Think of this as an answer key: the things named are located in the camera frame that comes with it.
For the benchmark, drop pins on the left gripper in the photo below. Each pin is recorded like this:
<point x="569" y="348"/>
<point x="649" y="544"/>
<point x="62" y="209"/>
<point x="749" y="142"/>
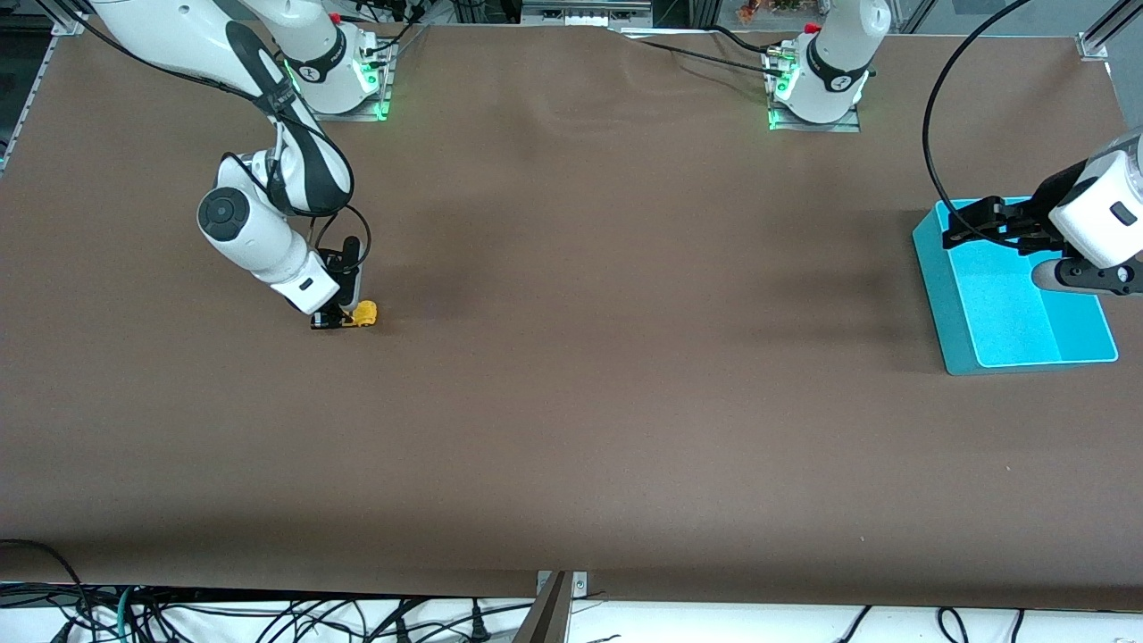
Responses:
<point x="1043" y="207"/>

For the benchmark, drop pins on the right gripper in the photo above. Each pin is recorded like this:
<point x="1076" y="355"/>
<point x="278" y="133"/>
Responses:
<point x="331" y="319"/>

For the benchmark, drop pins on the yellow beetle toy car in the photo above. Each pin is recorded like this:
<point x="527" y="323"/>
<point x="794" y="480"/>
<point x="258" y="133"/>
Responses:
<point x="364" y="313"/>

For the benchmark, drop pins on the turquoise plastic bin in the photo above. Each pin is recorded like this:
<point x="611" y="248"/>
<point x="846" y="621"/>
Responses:
<point x="1009" y="321"/>

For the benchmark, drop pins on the dark metal strut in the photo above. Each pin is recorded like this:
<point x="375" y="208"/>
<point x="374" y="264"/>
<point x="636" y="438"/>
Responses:
<point x="546" y="621"/>

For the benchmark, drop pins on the grey background device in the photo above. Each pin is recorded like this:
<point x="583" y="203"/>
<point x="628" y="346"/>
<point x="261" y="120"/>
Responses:
<point x="580" y="13"/>

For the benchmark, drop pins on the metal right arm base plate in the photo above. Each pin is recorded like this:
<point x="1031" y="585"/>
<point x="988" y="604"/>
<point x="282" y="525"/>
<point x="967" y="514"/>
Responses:
<point x="344" y="115"/>

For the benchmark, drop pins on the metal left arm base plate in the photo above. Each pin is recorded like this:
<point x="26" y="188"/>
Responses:
<point x="817" y="126"/>

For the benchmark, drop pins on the small metal bracket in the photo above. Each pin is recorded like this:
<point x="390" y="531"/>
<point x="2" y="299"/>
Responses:
<point x="580" y="585"/>

